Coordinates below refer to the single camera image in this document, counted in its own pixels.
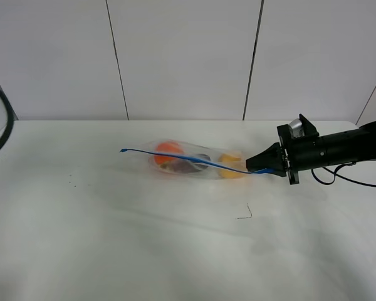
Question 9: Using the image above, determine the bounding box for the clear zip bag blue zipper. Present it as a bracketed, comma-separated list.
[119, 139, 273, 179]

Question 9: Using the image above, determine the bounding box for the purple eggplant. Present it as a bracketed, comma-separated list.
[157, 155, 209, 174]

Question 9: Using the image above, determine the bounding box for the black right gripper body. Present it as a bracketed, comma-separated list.
[277, 124, 320, 185]

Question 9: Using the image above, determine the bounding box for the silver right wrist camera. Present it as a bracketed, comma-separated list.
[289, 114, 319, 138]

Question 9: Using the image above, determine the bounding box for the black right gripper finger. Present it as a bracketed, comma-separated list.
[246, 142, 284, 172]

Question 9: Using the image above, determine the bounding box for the yellow pear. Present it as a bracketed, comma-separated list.
[217, 151, 248, 179]

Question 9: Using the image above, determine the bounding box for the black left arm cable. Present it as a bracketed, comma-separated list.
[0, 80, 16, 162]

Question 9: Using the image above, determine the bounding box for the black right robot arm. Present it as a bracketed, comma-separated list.
[246, 114, 376, 185]

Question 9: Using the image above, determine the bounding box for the orange fruit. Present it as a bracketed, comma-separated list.
[154, 140, 184, 166]

